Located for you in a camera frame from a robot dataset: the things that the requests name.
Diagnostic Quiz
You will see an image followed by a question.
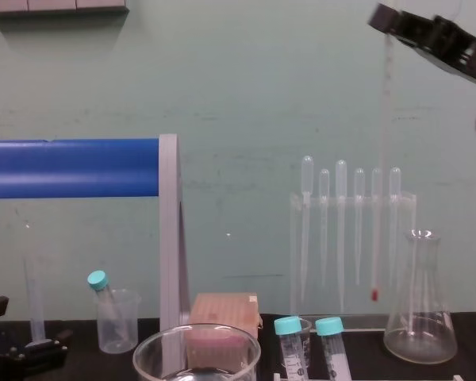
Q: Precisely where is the blue cylindrical bar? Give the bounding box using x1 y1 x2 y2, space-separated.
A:
0 137 160 200

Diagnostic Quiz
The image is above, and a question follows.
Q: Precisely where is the grey upright stand post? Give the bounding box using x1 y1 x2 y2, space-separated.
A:
158 133 192 360

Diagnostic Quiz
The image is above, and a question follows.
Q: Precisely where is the clear plastic transfer pipette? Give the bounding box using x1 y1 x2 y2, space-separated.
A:
334 159 348 314
388 166 402 298
300 155 316 305
370 167 384 287
352 167 367 287
317 167 332 288

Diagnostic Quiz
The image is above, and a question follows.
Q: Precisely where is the small clear plastic beaker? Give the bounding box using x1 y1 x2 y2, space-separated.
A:
96 288 142 355

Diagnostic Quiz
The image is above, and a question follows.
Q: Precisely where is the clear acrylic pipette rack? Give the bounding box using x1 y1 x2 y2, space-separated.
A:
288 190 419 333

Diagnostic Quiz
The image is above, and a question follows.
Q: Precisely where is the glass thermometer with red bulb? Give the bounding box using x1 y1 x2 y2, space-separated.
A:
370 33 395 302

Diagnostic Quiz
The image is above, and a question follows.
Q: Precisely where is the grey wall shelf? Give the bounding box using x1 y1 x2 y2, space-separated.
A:
0 0 129 17

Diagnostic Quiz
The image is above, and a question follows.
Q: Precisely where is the teal capped centrifuge tube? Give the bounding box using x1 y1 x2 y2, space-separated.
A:
314 316 353 381
273 315 309 381
86 270 125 343

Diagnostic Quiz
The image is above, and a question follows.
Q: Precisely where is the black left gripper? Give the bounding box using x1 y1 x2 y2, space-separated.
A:
0 294 75 381

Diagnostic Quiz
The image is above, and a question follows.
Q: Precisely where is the large glass beaker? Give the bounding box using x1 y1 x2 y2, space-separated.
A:
132 322 262 381

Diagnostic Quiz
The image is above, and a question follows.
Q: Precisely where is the clear plastic graduated cylinder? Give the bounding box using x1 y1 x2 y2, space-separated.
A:
22 253 53 347

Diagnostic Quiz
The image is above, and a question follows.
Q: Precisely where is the glass conical flask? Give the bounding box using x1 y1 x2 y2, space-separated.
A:
382 229 459 364

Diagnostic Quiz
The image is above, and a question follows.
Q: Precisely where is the brown pipette tip box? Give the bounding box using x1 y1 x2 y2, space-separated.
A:
183 292 263 373

